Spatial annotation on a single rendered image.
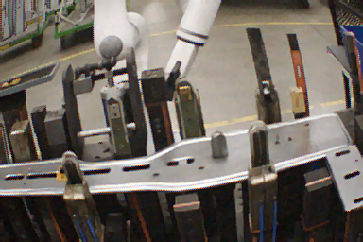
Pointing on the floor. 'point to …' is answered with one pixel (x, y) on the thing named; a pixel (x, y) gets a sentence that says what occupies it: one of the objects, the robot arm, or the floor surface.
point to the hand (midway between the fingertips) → (171, 93)
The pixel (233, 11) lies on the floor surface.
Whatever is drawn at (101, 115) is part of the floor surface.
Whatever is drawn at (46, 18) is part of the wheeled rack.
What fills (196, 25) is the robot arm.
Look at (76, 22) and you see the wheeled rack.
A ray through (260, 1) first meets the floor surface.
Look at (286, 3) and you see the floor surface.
